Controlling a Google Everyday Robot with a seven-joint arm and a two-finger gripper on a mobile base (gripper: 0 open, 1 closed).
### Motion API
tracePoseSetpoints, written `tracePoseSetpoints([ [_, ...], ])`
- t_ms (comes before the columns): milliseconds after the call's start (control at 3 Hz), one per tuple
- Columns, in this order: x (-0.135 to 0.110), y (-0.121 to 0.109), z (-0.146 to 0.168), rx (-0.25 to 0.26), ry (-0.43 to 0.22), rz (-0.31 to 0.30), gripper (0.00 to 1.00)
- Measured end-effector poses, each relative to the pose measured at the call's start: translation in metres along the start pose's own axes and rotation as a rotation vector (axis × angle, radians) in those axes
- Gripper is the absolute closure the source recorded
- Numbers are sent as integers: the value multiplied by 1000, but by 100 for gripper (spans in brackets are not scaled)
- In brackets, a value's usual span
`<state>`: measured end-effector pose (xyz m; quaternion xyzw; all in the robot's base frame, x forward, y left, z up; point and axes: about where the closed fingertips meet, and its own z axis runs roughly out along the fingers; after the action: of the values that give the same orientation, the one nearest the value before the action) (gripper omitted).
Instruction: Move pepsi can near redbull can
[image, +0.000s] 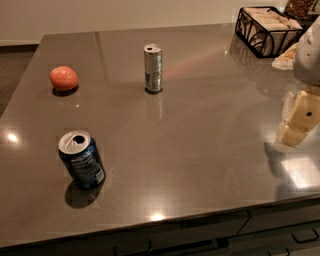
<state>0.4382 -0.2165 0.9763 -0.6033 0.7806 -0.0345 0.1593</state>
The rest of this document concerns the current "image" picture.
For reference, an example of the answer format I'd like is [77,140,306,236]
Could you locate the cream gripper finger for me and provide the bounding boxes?
[278,90,320,147]
[282,92,297,120]

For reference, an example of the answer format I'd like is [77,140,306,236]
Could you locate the blue pepsi can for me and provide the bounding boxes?
[58,130,106,189]

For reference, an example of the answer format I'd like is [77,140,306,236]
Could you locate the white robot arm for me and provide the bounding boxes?
[276,17,320,148]

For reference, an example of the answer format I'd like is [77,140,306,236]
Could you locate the silver redbull can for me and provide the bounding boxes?
[144,44,162,94]

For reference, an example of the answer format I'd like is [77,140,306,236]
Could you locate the crumpled white paper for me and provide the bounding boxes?
[272,43,297,70]

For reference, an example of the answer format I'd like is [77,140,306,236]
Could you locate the white napkins in basket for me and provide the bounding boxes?
[244,7,304,56]

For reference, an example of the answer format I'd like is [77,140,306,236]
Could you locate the red apple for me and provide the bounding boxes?
[50,66,78,92]

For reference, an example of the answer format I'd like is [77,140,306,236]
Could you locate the black wire basket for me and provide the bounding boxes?
[234,5,306,59]

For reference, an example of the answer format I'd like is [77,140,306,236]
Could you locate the black drawer handle right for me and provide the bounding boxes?
[292,229,320,244]

